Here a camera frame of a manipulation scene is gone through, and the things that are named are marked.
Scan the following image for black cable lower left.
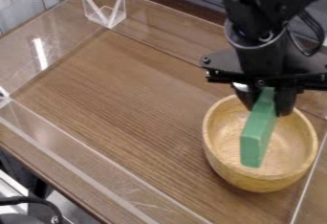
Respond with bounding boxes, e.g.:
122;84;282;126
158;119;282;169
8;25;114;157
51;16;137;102
0;196;64;224

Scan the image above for brown wooden bowl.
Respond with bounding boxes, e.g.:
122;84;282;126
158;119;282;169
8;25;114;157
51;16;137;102
202;96;319;192

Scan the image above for clear acrylic corner bracket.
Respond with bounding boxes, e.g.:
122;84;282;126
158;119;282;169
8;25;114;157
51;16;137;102
82;0;127;30

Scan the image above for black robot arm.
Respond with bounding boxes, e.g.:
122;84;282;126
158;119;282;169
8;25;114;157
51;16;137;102
201;0;327;116

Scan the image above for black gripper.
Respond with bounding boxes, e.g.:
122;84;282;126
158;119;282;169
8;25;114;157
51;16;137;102
199;20;327;117

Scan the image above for clear acrylic enclosure wall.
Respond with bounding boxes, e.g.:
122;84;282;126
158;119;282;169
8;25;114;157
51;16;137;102
0;87;214;224

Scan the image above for green block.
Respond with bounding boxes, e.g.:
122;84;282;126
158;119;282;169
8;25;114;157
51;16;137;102
241;87;278;168

